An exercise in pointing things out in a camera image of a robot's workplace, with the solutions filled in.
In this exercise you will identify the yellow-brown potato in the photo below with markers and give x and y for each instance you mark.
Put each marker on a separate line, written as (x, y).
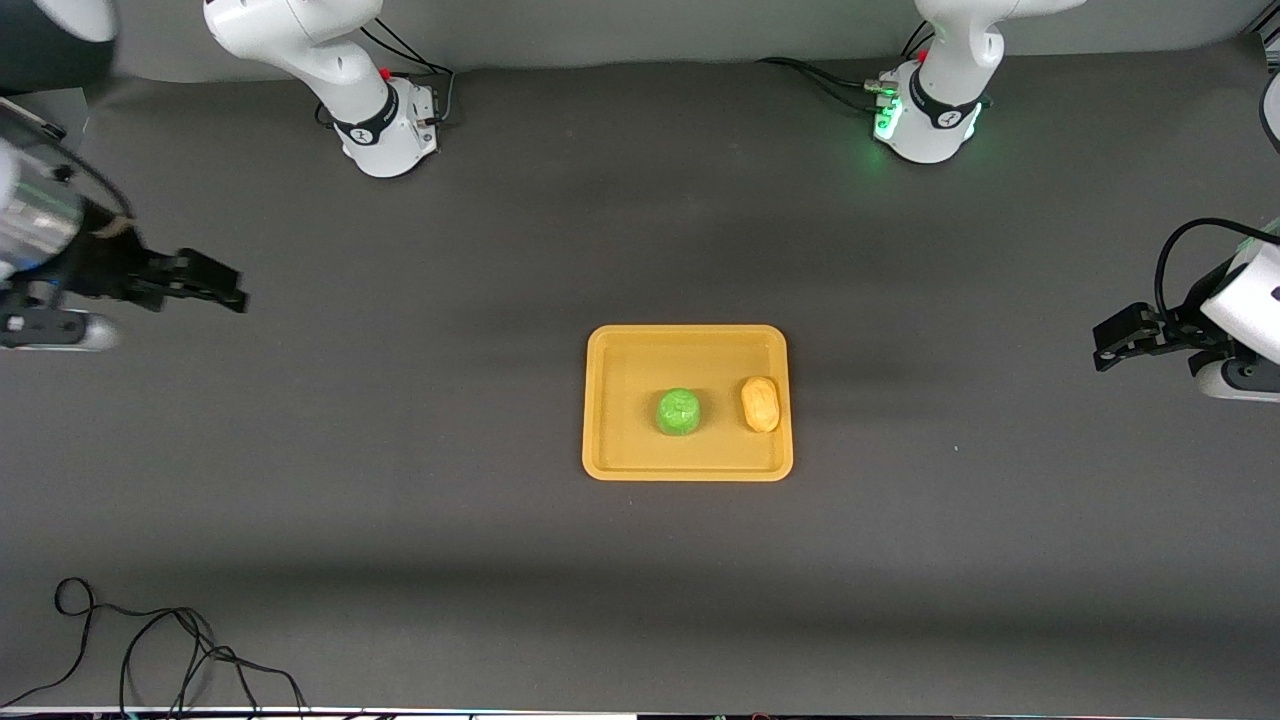
(760, 404)

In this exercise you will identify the green apple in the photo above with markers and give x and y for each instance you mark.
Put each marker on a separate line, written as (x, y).
(678, 412)

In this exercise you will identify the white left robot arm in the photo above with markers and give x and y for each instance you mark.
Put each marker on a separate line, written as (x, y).
(945, 60)

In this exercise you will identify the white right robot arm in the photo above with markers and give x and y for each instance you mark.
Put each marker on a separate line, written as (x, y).
(330, 55)

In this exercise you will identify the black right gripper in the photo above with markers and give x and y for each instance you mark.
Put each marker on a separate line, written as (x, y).
(103, 270)

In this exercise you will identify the yellow plastic tray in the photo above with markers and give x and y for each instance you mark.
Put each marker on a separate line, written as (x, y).
(620, 420)

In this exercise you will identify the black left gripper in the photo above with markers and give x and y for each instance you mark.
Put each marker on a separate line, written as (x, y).
(1178, 326)

